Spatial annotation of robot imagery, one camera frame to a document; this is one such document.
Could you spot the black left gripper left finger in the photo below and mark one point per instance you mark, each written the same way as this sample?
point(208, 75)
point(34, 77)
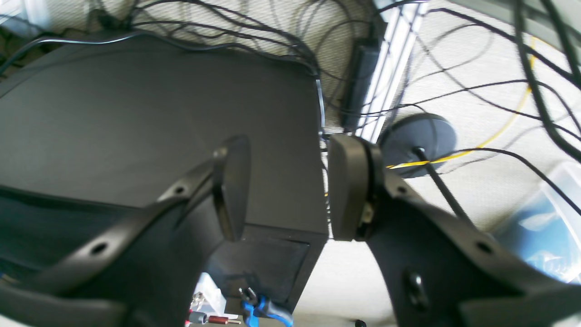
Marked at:
point(142, 271)

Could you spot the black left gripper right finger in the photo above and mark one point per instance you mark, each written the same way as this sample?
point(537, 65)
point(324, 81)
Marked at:
point(439, 270)

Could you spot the black stand pole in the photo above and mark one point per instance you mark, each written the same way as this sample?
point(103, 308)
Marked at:
point(447, 194)

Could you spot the clear plastic storage bin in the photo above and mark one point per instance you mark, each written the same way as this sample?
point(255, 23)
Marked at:
point(545, 232)

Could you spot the round black stand base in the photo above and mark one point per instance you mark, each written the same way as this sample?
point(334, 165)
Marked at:
point(433, 133)

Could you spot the black cabinet box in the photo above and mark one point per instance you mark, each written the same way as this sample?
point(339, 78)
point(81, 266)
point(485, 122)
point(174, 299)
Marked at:
point(89, 132)

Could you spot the red handled screwdriver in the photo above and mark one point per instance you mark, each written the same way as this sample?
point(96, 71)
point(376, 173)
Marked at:
point(196, 317)

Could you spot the blue handled pliers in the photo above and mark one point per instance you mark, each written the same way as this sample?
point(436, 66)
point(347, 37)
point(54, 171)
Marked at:
point(255, 306)

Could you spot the aluminium frame profile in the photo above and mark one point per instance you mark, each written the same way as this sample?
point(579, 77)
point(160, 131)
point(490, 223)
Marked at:
point(397, 23)

